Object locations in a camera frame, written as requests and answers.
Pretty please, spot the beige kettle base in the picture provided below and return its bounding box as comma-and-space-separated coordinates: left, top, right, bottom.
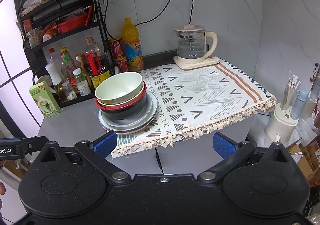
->
174, 55, 220, 70

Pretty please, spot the white utensil holder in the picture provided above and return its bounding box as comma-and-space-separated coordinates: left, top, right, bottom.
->
265, 103, 298, 144

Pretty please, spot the white cap spice jar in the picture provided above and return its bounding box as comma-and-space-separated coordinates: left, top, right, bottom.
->
77, 80, 91, 96

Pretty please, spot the clear oil bottle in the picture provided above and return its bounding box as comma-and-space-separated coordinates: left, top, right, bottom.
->
45, 48, 67, 103

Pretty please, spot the green product box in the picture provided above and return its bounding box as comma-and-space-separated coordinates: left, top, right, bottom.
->
29, 81, 60, 118

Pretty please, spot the black metal storage rack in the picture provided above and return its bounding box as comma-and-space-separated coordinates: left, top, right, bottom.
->
18, 0, 116, 107

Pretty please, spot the small pale green bowl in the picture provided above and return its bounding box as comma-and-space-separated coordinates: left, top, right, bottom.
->
95, 81, 146, 108

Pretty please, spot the person's left hand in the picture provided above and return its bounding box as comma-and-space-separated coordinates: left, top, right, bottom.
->
0, 182, 6, 195

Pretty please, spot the red drink can upper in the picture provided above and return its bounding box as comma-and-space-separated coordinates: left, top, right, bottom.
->
109, 39, 125, 60

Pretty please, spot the white flower plate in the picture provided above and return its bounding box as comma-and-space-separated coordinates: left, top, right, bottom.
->
103, 118, 156, 135

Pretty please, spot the red drink can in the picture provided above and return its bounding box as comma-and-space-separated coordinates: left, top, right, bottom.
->
109, 39, 125, 60
116, 56, 129, 72

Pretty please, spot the soy sauce bottle yellow label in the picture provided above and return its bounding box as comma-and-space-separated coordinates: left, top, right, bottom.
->
85, 37, 111, 89

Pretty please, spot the orange juice bottle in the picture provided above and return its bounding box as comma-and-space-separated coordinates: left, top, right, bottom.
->
121, 17, 144, 72

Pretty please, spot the light blue bottle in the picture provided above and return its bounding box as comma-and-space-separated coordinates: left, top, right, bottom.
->
290, 89, 310, 120

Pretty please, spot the red drink can lower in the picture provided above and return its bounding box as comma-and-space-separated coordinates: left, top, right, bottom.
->
116, 56, 129, 72

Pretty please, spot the glass kettle beige handle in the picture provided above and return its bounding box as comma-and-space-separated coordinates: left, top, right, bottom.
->
175, 24, 218, 61

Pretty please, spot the red black bowl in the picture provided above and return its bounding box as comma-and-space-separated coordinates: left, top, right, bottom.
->
95, 82, 147, 120

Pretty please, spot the patterned table cloth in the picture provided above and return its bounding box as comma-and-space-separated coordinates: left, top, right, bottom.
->
111, 60, 277, 158

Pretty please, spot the white Sweet plate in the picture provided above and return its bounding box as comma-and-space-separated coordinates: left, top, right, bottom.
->
98, 97, 158, 131

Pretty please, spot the black power cable left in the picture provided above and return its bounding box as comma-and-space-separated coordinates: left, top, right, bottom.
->
92, 0, 175, 40

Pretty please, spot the large pale green bowl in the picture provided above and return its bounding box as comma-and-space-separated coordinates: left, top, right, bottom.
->
95, 72, 143, 102

